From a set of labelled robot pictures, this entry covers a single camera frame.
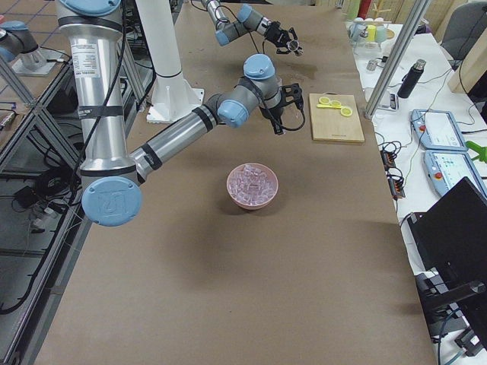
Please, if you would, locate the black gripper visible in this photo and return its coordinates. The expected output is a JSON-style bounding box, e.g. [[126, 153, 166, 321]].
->
[[264, 21, 303, 56], [262, 83, 304, 135]]

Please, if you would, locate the steel jigger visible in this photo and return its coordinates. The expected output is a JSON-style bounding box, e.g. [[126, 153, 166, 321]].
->
[[287, 41, 303, 56]]

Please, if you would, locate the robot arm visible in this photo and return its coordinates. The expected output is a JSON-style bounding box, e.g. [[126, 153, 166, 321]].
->
[[201, 1, 303, 56], [56, 1, 304, 227]]

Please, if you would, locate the pink ice bowl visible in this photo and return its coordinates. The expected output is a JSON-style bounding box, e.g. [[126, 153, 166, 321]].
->
[[226, 163, 279, 210]]

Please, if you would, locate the yellow plastic stick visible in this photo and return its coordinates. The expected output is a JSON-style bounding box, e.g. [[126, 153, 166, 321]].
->
[[317, 103, 343, 110]]

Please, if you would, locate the bamboo cutting board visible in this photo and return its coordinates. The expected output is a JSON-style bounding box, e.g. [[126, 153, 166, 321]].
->
[[308, 93, 364, 144]]

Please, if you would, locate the lemon slice far end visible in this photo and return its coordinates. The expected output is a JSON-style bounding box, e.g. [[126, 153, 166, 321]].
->
[[340, 107, 353, 116]]

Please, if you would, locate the blue cup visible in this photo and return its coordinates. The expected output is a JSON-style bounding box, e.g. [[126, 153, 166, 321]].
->
[[348, 23, 367, 42]]

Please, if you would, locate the yellow cup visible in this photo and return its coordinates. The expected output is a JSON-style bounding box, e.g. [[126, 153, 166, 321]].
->
[[366, 24, 377, 42]]

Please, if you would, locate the steel cup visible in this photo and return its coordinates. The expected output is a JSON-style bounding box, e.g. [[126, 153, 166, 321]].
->
[[366, 59, 378, 72]]

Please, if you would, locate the black water bottle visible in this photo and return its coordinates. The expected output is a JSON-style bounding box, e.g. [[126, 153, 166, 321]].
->
[[397, 59, 426, 99]]

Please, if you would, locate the far teach pendant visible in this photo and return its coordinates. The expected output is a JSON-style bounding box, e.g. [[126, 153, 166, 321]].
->
[[409, 109, 467, 151]]

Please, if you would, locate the teach pendant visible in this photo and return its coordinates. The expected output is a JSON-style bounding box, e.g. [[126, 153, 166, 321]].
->
[[423, 150, 486, 196], [409, 109, 467, 151]]

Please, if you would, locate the near teach pendant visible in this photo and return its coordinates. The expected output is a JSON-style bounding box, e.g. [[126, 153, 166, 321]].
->
[[423, 150, 486, 196]]

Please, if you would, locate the black laptop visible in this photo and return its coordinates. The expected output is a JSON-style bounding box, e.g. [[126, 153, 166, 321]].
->
[[407, 177, 486, 289]]

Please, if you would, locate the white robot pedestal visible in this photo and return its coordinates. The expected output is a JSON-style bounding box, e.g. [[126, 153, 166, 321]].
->
[[136, 0, 204, 123]]

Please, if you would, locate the aluminium frame post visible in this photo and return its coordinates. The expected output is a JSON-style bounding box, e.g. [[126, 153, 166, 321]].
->
[[364, 0, 431, 120]]

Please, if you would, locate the green handled tool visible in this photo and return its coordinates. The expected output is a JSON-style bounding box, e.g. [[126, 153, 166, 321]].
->
[[465, 141, 487, 163]]

